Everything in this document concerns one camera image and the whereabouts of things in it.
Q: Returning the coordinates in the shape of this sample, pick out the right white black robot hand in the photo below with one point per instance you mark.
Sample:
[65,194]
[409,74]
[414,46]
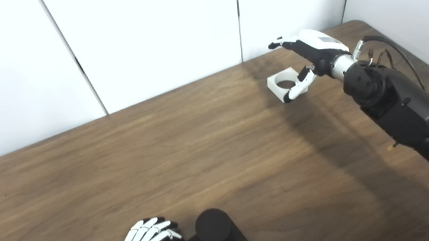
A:
[318,48]

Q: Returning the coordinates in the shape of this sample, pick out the white square piece with hole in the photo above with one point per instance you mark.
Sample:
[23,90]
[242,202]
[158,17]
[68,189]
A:
[275,88]

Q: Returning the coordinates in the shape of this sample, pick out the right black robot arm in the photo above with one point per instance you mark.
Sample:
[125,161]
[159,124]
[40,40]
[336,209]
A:
[409,109]

